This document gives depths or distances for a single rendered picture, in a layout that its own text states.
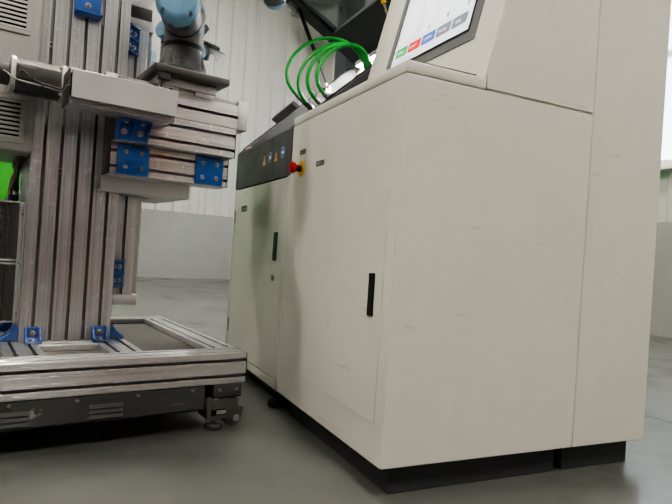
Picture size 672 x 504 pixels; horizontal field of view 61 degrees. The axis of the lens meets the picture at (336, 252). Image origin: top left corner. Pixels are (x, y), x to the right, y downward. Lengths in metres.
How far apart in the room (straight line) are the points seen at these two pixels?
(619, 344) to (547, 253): 0.37
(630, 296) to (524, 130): 0.58
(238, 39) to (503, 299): 8.60
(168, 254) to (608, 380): 7.66
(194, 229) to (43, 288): 7.18
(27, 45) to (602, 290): 1.70
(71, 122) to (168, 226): 7.00
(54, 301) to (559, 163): 1.46
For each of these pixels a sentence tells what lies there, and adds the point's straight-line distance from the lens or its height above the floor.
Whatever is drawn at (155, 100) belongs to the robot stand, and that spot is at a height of 0.91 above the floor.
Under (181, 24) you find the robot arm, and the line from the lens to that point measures 1.74.
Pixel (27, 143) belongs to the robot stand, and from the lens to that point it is 1.81.
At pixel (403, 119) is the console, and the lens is 1.29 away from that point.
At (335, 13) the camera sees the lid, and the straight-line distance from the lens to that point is 2.71.
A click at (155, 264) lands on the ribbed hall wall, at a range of 8.78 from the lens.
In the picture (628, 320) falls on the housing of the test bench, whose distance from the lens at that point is 1.77.
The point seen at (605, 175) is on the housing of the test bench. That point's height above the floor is 0.80.
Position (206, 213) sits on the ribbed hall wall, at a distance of 9.04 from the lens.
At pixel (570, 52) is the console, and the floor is 1.09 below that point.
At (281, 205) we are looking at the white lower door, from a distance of 1.95.
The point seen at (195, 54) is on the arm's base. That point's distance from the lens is 1.83.
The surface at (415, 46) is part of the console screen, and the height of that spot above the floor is 1.18.
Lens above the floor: 0.54
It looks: level
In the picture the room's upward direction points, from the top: 4 degrees clockwise
